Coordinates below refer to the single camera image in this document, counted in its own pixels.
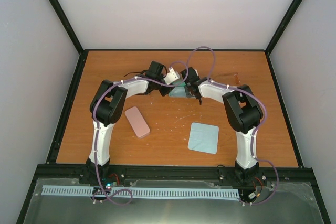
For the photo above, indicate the grey green glasses case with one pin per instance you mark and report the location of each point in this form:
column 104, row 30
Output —
column 179, row 83

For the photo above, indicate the black round sunglasses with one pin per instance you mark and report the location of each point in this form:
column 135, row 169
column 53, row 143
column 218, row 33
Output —
column 136, row 73

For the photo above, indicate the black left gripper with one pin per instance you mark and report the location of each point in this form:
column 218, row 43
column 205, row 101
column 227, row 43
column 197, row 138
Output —
column 164, row 91

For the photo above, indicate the light blue slotted cable duct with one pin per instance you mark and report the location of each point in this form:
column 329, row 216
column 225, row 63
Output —
column 145, row 193

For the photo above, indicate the pink glasses case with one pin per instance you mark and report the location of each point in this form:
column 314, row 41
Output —
column 137, row 122

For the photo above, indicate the transparent orange sunglasses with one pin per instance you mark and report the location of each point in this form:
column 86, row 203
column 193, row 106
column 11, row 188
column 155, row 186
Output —
column 231, row 78

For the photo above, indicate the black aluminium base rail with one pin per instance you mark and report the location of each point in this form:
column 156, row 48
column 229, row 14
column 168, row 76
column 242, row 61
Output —
column 224, row 176

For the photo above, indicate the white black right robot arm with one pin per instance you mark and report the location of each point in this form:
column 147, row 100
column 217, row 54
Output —
column 243, row 113

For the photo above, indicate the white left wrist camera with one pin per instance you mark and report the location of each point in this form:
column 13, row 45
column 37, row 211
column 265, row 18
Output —
column 171, row 76

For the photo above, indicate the black cage frame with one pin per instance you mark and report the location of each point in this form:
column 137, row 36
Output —
column 83, row 53

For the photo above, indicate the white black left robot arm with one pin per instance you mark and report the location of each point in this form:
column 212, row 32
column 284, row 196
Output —
column 108, row 103

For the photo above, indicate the light blue cleaning cloth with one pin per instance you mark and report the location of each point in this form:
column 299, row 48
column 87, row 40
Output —
column 178, row 92
column 203, row 138

